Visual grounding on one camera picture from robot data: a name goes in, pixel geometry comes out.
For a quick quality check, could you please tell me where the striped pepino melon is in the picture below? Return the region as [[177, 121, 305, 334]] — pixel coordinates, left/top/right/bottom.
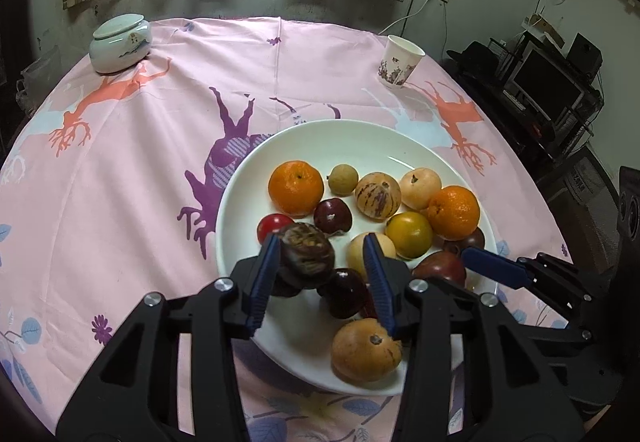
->
[[354, 172, 402, 221]]

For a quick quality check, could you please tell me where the black mesh chair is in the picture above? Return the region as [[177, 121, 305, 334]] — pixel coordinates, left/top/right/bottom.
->
[[535, 147, 623, 283]]

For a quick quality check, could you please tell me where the large yellow passion fruit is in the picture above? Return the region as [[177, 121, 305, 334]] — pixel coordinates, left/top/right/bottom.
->
[[331, 318, 403, 384]]

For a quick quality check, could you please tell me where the computer monitor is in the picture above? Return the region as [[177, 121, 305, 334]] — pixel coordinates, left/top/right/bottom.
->
[[502, 44, 586, 118]]

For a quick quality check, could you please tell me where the white power cable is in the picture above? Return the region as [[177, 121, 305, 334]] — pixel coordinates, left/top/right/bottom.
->
[[377, 0, 431, 37]]

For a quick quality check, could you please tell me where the printed paper cup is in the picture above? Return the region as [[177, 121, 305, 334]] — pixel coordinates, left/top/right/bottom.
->
[[376, 34, 426, 89]]

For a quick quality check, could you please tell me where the dark brown passion fruit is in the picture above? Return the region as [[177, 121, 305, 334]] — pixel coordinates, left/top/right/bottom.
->
[[274, 223, 337, 290]]

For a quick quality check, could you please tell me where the small cardboard box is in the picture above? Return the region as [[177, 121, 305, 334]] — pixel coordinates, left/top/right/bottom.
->
[[521, 14, 566, 47]]

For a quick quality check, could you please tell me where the pale yellow round fruit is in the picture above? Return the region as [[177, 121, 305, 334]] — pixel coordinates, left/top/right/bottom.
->
[[347, 232, 397, 280]]

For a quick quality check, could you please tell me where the small tan longan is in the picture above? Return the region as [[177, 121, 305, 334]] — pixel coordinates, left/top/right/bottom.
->
[[327, 164, 359, 196]]

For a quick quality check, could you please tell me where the black computer desk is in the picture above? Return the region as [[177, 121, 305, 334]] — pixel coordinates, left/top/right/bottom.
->
[[487, 37, 601, 158]]

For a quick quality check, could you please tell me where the dark red tomato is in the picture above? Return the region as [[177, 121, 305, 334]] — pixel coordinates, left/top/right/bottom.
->
[[411, 250, 468, 290]]

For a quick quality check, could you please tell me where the black hat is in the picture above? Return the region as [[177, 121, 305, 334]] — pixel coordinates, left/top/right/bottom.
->
[[446, 41, 506, 78]]

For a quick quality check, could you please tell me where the pink printed tablecloth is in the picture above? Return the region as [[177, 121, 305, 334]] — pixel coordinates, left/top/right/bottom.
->
[[0, 17, 571, 442]]

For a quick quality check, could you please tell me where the green yellow tomato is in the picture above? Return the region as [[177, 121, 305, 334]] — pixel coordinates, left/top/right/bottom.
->
[[385, 211, 434, 259]]

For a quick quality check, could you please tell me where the small red tomato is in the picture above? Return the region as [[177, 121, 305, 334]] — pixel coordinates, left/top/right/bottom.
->
[[256, 213, 296, 245]]

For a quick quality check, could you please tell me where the white plastic bag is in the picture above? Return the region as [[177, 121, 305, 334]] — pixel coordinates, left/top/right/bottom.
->
[[15, 47, 61, 113]]

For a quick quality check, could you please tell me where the white lidded ceramic jar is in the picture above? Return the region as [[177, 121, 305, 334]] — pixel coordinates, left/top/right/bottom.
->
[[89, 14, 153, 74]]

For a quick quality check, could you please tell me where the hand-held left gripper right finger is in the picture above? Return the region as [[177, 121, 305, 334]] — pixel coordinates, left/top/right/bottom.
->
[[362, 232, 586, 442]]

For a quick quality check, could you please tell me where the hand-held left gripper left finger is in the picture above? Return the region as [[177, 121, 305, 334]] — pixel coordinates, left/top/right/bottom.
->
[[56, 233, 282, 442]]

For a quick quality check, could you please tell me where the orange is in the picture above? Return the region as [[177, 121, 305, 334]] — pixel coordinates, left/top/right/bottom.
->
[[427, 185, 481, 241], [268, 160, 325, 217]]

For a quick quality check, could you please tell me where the white oval plate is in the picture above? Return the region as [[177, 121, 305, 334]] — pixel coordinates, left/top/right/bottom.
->
[[215, 119, 500, 397]]

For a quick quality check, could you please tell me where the black speaker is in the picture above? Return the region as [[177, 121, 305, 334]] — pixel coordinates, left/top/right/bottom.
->
[[566, 33, 603, 83]]

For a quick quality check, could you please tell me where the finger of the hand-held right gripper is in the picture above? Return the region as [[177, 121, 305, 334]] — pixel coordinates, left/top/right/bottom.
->
[[512, 322, 598, 358], [462, 247, 613, 318]]

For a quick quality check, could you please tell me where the pale peach round fruit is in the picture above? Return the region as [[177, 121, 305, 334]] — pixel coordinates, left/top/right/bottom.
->
[[399, 167, 443, 211]]

